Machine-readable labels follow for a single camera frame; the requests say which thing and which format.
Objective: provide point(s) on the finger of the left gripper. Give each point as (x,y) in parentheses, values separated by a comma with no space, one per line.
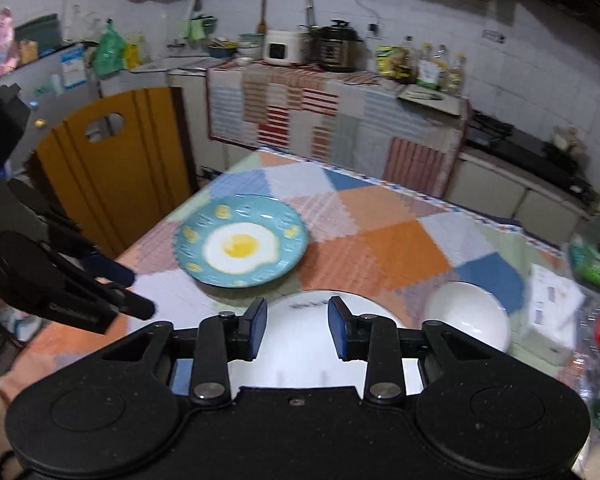
(127,302)
(100,266)

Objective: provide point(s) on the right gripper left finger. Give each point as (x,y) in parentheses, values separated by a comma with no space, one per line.
(219,340)

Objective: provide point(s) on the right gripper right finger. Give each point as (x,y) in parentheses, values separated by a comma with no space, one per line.
(375,340)

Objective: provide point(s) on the plain white plate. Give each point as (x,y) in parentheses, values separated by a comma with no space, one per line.
(297,349)

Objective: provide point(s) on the white bowl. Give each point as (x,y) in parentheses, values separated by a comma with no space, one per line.
(472,310)

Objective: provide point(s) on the blue fried egg plate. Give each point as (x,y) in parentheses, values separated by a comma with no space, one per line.
(241,241)

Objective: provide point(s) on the yellow wooden chair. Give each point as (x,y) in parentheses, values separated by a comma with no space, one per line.
(119,165)

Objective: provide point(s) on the patchwork tablecloth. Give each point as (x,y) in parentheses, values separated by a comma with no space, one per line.
(388,244)

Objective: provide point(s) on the white tissue pack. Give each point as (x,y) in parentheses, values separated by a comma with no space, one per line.
(549,316)

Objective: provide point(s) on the green plastic bag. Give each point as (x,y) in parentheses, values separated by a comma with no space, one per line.
(109,54)

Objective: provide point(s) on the patchwork counter cloth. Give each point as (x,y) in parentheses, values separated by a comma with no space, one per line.
(351,120)

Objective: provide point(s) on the black gas stove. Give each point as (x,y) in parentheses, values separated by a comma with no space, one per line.
(540,158)

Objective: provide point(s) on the cutting board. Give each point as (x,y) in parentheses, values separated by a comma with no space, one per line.
(430,98)

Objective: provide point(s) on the cooking oil bottle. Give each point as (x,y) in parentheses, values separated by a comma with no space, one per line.
(428,71)

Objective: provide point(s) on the yellow snack bag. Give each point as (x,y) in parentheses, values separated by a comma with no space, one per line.
(392,63)

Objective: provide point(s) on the white rice cooker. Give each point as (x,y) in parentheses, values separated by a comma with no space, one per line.
(287,47)

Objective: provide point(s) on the black pressure cooker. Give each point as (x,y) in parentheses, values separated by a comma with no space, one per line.
(336,47)

